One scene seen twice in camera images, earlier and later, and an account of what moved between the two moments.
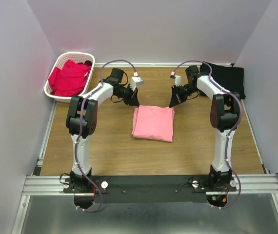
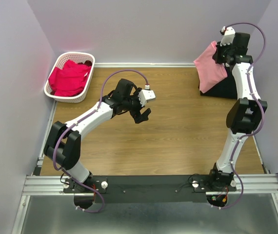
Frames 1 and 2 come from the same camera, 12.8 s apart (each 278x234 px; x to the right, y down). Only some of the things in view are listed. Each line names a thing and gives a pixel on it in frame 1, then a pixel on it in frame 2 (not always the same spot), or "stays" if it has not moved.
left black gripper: (132, 100) to (137, 115)
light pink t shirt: (153, 122) to (209, 72)
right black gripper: (176, 99) to (215, 56)
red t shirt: (69, 80) stays
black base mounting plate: (151, 188) stays
